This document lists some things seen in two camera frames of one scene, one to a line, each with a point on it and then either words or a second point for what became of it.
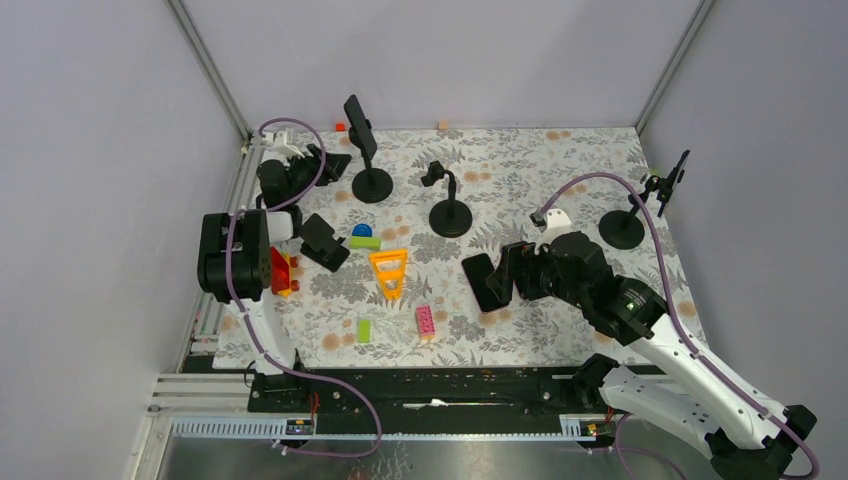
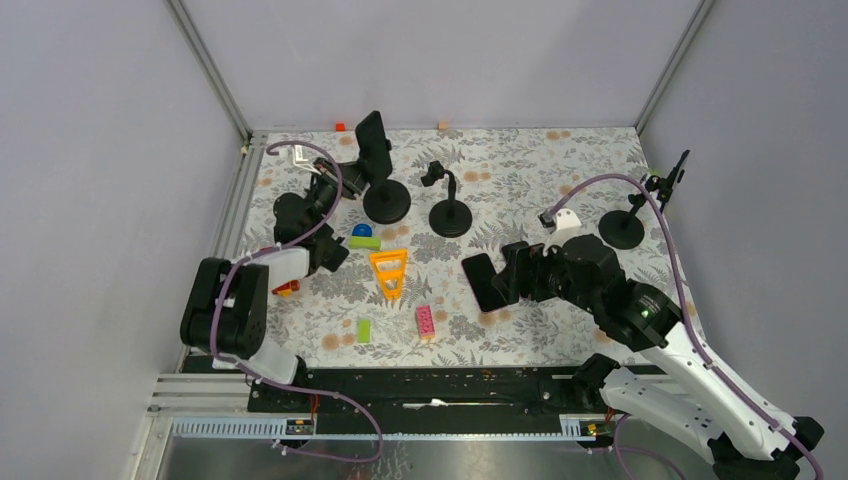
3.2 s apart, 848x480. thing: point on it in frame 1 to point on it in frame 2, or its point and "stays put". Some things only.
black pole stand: [448, 218] stays put
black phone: [361, 128] to [373, 146]
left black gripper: [332, 167] to [353, 180]
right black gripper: [516, 258] stays put
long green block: [365, 242] stays put
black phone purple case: [477, 269] stays put
